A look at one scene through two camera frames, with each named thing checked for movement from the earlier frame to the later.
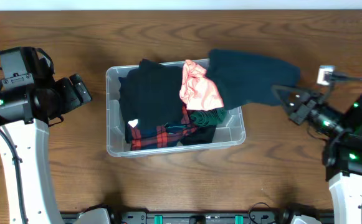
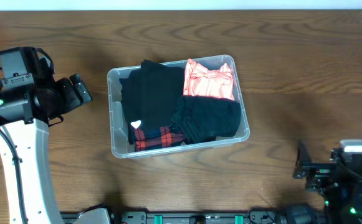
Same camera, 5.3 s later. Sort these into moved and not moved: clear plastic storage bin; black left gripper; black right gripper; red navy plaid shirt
Moved: black right gripper; clear plastic storage bin
Not moved: black left gripper; red navy plaid shirt
